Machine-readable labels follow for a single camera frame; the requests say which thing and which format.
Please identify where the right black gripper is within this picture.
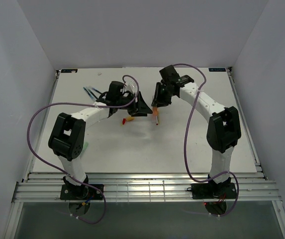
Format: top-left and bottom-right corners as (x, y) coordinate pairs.
(152, 82), (175, 108)

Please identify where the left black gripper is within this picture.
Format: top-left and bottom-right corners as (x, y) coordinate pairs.
(116, 91), (153, 118)

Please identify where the orange highlighter pen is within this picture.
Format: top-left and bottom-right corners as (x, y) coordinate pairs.
(152, 107), (159, 117)

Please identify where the pink pencil-shaped pen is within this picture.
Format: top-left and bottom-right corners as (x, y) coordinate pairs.
(151, 115), (156, 124)

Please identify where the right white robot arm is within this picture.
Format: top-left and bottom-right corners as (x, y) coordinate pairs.
(152, 81), (241, 198)

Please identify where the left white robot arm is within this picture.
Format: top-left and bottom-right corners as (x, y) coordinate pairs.
(48, 91), (152, 199)

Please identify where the green highlighter pen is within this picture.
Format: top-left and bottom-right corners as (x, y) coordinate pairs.
(83, 142), (89, 151)

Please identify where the blue pens cluster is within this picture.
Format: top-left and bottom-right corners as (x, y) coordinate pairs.
(83, 86), (107, 102)

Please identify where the right blue corner label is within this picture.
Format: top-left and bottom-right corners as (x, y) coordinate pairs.
(208, 68), (226, 72)

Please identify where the blue corner label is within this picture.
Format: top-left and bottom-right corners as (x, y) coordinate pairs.
(208, 68), (226, 72)
(61, 69), (78, 73)

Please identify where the left blue corner label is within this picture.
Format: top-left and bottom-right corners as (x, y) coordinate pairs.
(61, 69), (78, 73)

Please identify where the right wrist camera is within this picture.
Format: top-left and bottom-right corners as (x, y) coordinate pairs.
(159, 65), (180, 82)

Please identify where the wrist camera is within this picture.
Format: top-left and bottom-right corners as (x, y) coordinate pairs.
(159, 65), (180, 82)
(106, 81), (124, 101)

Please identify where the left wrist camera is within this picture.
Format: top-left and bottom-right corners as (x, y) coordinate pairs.
(106, 81), (124, 101)

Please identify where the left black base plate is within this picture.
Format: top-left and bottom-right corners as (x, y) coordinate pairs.
(60, 184), (102, 201)

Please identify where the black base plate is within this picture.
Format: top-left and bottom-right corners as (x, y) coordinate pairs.
(187, 183), (237, 199)
(60, 184), (102, 201)

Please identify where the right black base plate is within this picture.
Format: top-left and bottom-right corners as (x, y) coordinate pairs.
(187, 183), (237, 199)

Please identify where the aluminium rail frame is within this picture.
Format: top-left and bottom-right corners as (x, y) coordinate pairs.
(4, 66), (285, 239)

